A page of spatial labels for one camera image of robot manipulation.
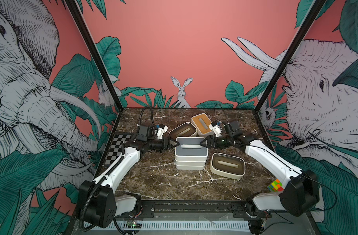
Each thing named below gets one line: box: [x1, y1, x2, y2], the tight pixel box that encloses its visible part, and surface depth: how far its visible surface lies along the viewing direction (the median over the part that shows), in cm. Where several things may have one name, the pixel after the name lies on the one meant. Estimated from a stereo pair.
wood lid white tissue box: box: [191, 113, 214, 138], surface depth 109 cm
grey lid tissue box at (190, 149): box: [175, 137, 209, 162], surface depth 78 cm
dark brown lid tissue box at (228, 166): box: [209, 152, 247, 180], surface depth 87 cm
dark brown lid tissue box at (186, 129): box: [168, 121, 198, 141], surface depth 101 cm
